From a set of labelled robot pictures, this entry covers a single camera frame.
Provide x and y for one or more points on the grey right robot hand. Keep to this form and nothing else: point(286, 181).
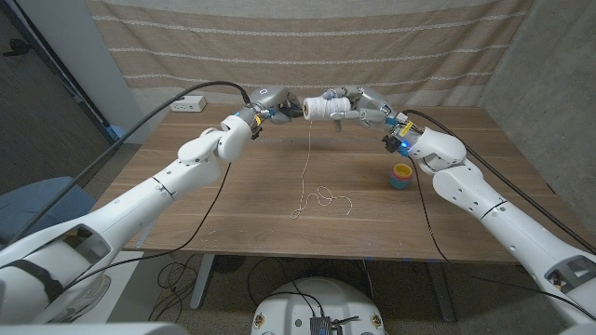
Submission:
point(372, 109)

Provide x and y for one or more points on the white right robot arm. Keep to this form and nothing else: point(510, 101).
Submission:
point(475, 195)

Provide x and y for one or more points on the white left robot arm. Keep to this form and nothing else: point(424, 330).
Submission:
point(149, 195)

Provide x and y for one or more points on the white floor board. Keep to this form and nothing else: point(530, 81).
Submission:
point(125, 288)

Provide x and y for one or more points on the beige striped cloth backdrop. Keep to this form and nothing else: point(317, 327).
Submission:
point(302, 46)

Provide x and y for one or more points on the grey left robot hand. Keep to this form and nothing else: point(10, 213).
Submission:
point(270, 97)

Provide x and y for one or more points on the blue upholstered chair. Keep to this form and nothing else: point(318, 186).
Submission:
point(28, 200)

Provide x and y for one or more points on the colourful stacked cups toy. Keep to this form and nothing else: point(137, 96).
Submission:
point(400, 179)

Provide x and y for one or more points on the black door frame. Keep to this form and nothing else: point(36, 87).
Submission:
point(60, 74)

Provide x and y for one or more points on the grey table leg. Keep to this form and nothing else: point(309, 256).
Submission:
point(202, 279)
point(440, 288)

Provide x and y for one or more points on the white power strip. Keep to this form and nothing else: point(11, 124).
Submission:
point(188, 103)

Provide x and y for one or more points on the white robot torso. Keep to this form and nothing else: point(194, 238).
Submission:
point(316, 302)

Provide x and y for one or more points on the white sneaker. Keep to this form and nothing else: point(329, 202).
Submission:
point(93, 293)

